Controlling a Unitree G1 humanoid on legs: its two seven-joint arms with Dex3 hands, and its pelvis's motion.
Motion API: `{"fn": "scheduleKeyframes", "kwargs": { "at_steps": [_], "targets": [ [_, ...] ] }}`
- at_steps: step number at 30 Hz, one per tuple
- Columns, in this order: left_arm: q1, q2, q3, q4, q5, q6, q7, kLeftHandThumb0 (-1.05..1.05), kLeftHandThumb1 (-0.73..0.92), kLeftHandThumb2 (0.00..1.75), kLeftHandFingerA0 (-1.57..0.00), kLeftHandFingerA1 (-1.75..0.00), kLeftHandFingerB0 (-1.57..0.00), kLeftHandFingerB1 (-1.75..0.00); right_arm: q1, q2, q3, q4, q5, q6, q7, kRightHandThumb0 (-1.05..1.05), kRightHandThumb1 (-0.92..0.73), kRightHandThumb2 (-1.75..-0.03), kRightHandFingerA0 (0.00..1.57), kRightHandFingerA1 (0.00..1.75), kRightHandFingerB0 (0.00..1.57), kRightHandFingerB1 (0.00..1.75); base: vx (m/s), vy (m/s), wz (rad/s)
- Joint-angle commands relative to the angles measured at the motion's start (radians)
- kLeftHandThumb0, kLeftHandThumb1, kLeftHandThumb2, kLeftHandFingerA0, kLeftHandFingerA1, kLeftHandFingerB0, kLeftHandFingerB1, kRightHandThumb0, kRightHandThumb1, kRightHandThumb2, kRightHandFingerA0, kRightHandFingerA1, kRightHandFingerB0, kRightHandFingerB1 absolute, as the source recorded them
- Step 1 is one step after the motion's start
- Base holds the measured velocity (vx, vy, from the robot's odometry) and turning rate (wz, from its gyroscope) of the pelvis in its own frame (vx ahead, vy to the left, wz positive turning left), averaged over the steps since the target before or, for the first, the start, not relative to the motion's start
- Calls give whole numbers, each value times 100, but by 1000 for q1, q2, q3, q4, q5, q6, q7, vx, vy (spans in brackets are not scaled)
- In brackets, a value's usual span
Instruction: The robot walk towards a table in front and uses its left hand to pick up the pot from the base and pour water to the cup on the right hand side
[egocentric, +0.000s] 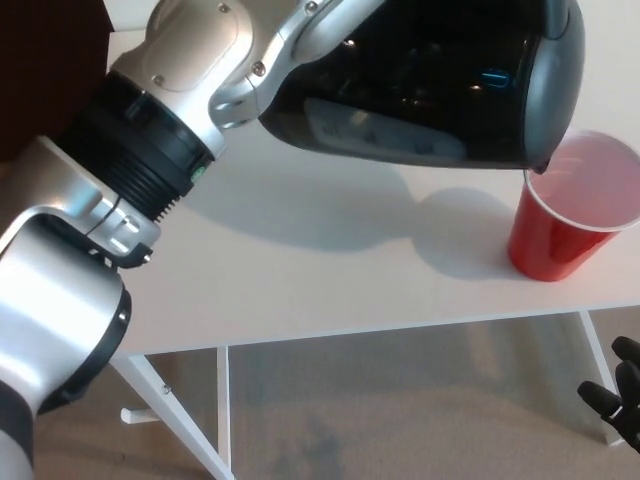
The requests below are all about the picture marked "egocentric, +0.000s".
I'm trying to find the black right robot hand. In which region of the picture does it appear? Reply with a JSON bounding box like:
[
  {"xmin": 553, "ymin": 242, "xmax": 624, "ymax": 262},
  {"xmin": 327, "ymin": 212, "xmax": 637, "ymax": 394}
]
[{"xmin": 577, "ymin": 335, "xmax": 640, "ymax": 449}]

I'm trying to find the black electric kettle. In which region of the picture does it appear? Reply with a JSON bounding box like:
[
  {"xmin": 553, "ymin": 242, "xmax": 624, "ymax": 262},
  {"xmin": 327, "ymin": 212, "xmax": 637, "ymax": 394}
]
[{"xmin": 257, "ymin": 0, "xmax": 586, "ymax": 175}]

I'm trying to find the red plastic cup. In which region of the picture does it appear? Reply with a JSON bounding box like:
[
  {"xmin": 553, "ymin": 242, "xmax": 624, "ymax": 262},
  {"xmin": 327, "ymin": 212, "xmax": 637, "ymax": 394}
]
[{"xmin": 506, "ymin": 129, "xmax": 640, "ymax": 282}]

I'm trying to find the dark brown wooden panel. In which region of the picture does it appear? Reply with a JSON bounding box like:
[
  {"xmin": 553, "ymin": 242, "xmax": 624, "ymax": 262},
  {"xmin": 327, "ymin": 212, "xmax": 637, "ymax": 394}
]
[{"xmin": 0, "ymin": 0, "xmax": 114, "ymax": 164}]

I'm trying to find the white metal table leg frame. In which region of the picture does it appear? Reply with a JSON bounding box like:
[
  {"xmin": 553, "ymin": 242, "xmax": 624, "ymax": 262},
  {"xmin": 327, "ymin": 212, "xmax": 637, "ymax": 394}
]
[
  {"xmin": 112, "ymin": 344, "xmax": 234, "ymax": 480},
  {"xmin": 579, "ymin": 309, "xmax": 629, "ymax": 446}
]

